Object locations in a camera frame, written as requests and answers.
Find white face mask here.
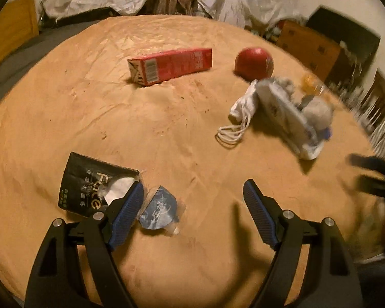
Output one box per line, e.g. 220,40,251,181
216,80,260,150

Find red carton box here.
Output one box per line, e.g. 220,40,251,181
127,48,213,86

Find red apple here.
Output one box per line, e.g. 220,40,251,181
234,47,274,79

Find black flat television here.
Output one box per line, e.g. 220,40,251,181
306,5,381,78

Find wooden headboard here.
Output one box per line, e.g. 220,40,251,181
0,0,39,71

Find brown chair back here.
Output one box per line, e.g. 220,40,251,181
361,69,385,129

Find large silver cover sheet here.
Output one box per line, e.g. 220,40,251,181
189,0,305,34

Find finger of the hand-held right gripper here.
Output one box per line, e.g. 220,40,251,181
348,154,385,180
359,175,385,197

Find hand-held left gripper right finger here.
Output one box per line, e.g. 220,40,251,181
243,179,363,308

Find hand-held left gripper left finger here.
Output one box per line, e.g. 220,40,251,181
24,181,145,308

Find white plastic packet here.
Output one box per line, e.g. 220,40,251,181
256,79,333,161

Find wooden chest of drawers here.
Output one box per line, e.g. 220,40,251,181
276,19,341,78

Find yellow plastic wrapper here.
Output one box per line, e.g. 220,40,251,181
302,75,328,96

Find grey bed sheet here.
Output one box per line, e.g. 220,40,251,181
0,22,97,103

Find black tissue packet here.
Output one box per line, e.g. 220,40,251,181
58,152,140,220

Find grey fuzzy sock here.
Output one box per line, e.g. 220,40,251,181
274,76,297,95

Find grey plush toy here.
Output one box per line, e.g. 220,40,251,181
303,98,334,129

